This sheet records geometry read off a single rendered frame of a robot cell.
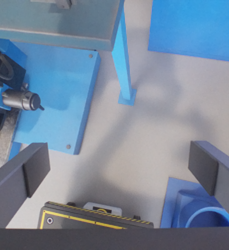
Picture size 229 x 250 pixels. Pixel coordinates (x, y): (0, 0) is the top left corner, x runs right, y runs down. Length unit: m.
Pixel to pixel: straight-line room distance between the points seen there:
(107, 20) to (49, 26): 0.14
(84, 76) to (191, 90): 0.84
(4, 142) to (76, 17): 1.29
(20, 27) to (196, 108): 1.29
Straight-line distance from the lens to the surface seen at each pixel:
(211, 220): 1.41
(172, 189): 1.45
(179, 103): 1.51
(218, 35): 1.47
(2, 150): 1.63
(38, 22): 0.53
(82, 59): 1.56
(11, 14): 0.59
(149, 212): 1.48
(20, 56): 1.71
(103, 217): 1.18
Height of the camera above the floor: 1.42
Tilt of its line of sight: 78 degrees down
